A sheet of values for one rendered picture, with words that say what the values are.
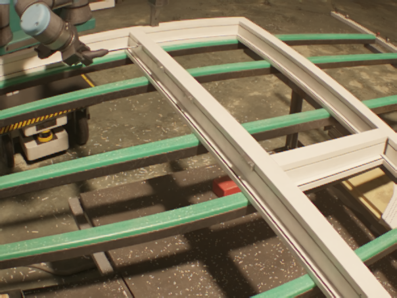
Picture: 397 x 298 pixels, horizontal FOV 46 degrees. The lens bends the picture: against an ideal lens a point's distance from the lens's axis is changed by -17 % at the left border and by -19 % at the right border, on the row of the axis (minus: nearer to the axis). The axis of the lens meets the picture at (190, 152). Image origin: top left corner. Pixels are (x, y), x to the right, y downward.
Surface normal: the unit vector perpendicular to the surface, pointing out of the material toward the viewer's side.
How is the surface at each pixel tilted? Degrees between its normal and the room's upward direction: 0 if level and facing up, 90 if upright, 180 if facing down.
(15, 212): 0
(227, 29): 90
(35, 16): 51
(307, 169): 90
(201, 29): 90
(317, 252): 90
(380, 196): 0
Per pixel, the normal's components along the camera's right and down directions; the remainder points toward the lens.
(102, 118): 0.04, -0.84
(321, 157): 0.40, 0.51
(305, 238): -0.91, 0.18
